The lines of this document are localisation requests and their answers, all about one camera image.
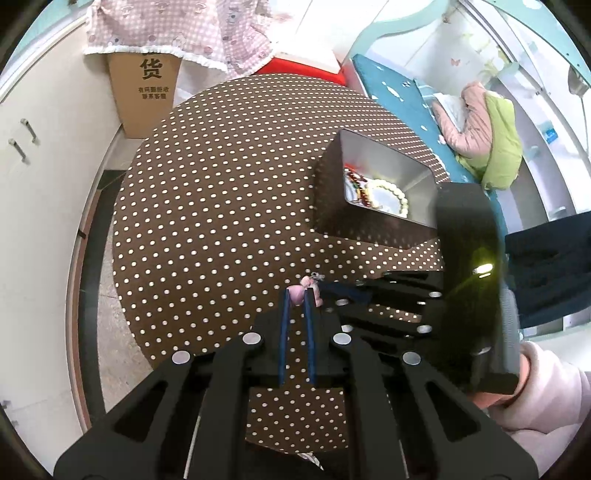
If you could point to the grey round hanging object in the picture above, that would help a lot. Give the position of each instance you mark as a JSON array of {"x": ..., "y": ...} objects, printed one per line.
[{"x": 577, "y": 83}]

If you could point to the white board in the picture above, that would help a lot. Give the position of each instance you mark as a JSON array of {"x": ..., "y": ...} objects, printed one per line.
[{"x": 304, "y": 55}]

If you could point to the round polka dot table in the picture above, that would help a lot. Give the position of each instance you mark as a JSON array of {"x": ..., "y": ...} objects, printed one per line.
[{"x": 221, "y": 207}]

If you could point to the small blue box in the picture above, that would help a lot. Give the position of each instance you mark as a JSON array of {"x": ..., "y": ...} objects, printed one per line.
[{"x": 549, "y": 134}]

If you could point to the red ottoman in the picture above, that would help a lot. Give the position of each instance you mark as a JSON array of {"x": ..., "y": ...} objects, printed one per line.
[{"x": 295, "y": 74}]

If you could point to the rectangular metal tin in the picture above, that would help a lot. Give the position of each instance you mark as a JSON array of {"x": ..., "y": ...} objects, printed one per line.
[{"x": 332, "y": 198}]

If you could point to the white low cabinet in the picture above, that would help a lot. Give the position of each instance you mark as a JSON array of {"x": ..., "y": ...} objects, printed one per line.
[{"x": 55, "y": 152}]

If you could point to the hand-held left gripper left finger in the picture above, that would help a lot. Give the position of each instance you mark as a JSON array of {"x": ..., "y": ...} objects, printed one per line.
[{"x": 282, "y": 341}]

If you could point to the pink jacket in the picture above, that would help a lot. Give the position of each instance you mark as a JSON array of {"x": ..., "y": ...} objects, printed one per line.
[{"x": 468, "y": 129}]

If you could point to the teal bed mattress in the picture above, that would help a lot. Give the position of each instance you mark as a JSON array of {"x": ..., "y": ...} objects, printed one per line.
[{"x": 397, "y": 92}]

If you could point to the white bedside shelf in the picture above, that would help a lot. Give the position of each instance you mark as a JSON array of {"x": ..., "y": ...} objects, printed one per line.
[{"x": 545, "y": 138}]

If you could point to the pink bow hair clip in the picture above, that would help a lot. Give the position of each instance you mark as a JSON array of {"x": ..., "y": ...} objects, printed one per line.
[{"x": 299, "y": 293}]

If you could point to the pink checked cloth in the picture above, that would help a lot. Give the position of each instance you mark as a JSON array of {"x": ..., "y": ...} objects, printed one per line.
[{"x": 175, "y": 27}]

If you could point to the green jacket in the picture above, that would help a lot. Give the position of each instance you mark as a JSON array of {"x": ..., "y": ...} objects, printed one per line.
[{"x": 503, "y": 147}]

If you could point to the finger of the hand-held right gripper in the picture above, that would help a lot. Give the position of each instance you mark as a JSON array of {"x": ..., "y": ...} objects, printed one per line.
[
  {"x": 383, "y": 318},
  {"x": 346, "y": 290}
]

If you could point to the cardboard box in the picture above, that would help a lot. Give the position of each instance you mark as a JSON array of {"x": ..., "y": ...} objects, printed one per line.
[{"x": 143, "y": 97}]

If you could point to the light teal bunk bed frame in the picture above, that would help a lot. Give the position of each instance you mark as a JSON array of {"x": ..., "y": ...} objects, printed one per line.
[{"x": 397, "y": 23}]

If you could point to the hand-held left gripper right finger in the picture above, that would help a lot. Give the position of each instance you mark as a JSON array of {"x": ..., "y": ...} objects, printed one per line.
[{"x": 310, "y": 341}]

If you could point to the small butterfly wall sticker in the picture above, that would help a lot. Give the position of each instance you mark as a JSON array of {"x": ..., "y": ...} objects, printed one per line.
[{"x": 456, "y": 61}]

